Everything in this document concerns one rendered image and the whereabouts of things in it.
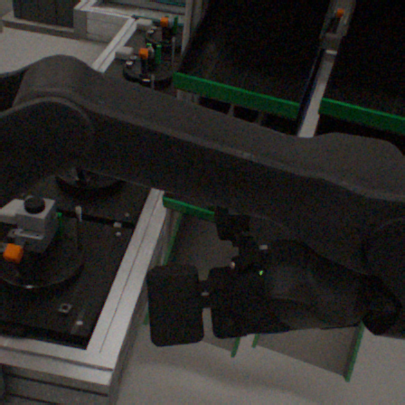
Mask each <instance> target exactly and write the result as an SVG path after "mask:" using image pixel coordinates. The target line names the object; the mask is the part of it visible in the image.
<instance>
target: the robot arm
mask: <svg viewBox="0 0 405 405"><path fill-rule="evenodd" d="M72 167H77V168H79V169H83V170H87V171H90V172H92V173H96V174H105V175H108V176H112V177H115V178H117V179H121V180H125V181H128V182H131V183H134V184H140V185H143V186H146V187H150V188H153V189H156V190H159V191H162V192H166V193H171V194H175V195H181V196H184V197H188V198H191V199H194V200H197V201H200V202H204V203H209V204H213V205H215V206H217V207H216V209H215V226H216V231H217V235H218V238H219V239H220V240H229V241H231V242H232V245H233V247H234V248H237V247H238V251H239V256H234V257H232V258H231V259H232V263H231V266H230V267H218V268H212V269H211V270H210V271H209V274H208V278H207V279H205V280H199V279H198V270H197V267H195V265H192V264H180V265H164V266H155V267H154V268H152V269H151V270H150V271H149V272H148V273H147V275H146V285H147V297H148V308H149V321H150V332H151V343H152V344H154V345H155V346H156V347H166V346H174V345H183V344H197V343H199V342H200V341H201V340H202V339H203V337H204V330H203V314H202V313H203V309H204V308H210V309H211V316H212V331H213V333H214V335H215V336H216V337H218V338H219V339H227V338H235V337H243V336H247V334H275V333H283V334H284V333H288V332H289V331H296V330H306V329H316V328H319V329H321V330H327V329H337V328H346V327H353V326H359V324H360V321H361V320H362V321H363V323H364V325H365V326H366V328H367V329H368V330H369V331H370V332H371V333H373V334H374V335H378V336H383V337H389V338H394V339H401V340H405V157H404V156H403V154H402V153H401V151H400V150H399V149H398V148H397V147H396V146H395V145H393V144H392V143H390V142H386V141H382V140H379V139H374V138H369V137H358V136H353V135H347V134H341V133H335V132H334V133H329V134H324V135H320V136H315V137H298V136H291V135H287V134H283V133H281V132H278V131H276V130H270V129H267V128H265V127H261V126H259V125H256V124H253V123H250V122H248V121H245V120H242V119H239V118H236V117H233V116H230V115H227V114H224V113H221V112H219V111H214V110H211V109H208V108H204V107H201V106H198V105H195V104H193V103H191V102H188V101H185V100H182V99H178V98H175V97H174V96H171V95H168V94H165V93H163V92H160V91H157V90H154V89H150V88H148V87H145V86H142V85H139V84H136V83H131V82H129V81H126V80H122V79H119V78H116V77H113V76H110V75H108V74H105V73H103V72H100V71H96V70H94V69H93V68H91V67H90V66H89V65H88V64H87V63H86V62H84V61H81V60H79V59H78V58H76V57H74V56H71V55H65V54H55V55H52V56H48V57H44V58H42V59H41V60H39V61H36V62H34V63H32V64H30V65H25V66H23V67H22V68H19V69H17V70H16V71H8V72H3V73H0V210H1V209H2V208H3V207H5V206H6V205H7V204H8V203H9V202H11V201H12V200H14V199H15V198H16V197H18V196H19V195H20V194H22V193H25V192H26V191H28V190H29V189H30V188H32V187H33V186H34V185H35V184H37V183H38V182H39V181H41V180H42V179H44V178H46V177H49V176H51V175H54V174H57V173H59V172H63V171H65V170H68V169H70V168H72ZM205 290H206V293H209V295H207V296H202V293H204V291H205Z"/></svg>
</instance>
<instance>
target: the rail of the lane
mask: <svg viewBox="0 0 405 405"><path fill-rule="evenodd" d="M25 337H26V333H25V329H24V328H22V327H18V326H13V325H6V324H1V323H0V364H1V366H2V371H3V375H4V380H5V392H4V394H3V396H2V398H1V400H0V401H1V402H5V403H9V404H14V405H116V403H117V399H118V373H119V358H117V357H114V356H109V355H105V354H101V353H93V352H90V351H85V350H81V349H76V348H73V347H69V346H64V345H59V344H52V343H44V342H40V341H35V340H31V339H26V338H25Z"/></svg>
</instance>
